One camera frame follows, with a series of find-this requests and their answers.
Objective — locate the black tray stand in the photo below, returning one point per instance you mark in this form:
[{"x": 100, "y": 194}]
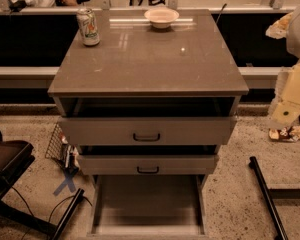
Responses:
[{"x": 15, "y": 158}]

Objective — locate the black metal leg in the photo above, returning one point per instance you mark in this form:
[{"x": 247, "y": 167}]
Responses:
[
  {"x": 281, "y": 234},
  {"x": 76, "y": 199}
]

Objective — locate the grey drawer cabinet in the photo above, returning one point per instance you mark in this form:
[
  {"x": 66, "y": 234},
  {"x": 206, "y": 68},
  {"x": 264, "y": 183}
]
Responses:
[{"x": 139, "y": 71}]

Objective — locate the green soda can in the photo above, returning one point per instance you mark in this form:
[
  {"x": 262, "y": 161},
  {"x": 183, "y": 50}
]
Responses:
[{"x": 88, "y": 26}]

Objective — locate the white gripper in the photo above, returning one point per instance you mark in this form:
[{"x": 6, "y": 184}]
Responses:
[{"x": 299, "y": 34}]

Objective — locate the black metal leg left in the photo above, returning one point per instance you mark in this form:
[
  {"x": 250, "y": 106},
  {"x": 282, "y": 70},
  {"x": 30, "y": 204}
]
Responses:
[{"x": 76, "y": 199}]

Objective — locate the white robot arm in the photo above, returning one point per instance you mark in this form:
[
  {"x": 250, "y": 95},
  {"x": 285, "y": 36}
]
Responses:
[{"x": 289, "y": 27}]

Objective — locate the grey drawer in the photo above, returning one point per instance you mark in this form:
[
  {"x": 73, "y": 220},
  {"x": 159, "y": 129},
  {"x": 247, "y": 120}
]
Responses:
[
  {"x": 162, "y": 207},
  {"x": 147, "y": 164},
  {"x": 148, "y": 131}
]

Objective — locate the grey bottom drawer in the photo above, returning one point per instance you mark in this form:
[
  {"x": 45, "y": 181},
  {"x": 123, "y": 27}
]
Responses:
[{"x": 162, "y": 207}]

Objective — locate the black metal leg right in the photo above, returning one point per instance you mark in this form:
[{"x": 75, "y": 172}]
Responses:
[{"x": 281, "y": 234}]

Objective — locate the grey middle drawer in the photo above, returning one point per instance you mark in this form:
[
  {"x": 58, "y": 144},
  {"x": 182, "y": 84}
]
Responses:
[{"x": 147, "y": 164}]

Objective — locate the grey top drawer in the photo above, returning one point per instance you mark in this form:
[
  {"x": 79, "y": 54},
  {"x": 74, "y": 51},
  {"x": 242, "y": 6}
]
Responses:
[{"x": 148, "y": 131}]

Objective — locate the brown snack bag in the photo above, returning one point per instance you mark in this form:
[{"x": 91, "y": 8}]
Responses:
[{"x": 291, "y": 134}]

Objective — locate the white bowl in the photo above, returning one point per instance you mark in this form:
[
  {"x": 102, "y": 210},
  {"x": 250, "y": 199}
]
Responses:
[{"x": 161, "y": 17}]

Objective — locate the wire mesh basket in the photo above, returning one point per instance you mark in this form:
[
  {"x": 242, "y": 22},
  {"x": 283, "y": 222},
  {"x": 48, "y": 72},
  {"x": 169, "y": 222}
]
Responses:
[{"x": 60, "y": 151}]

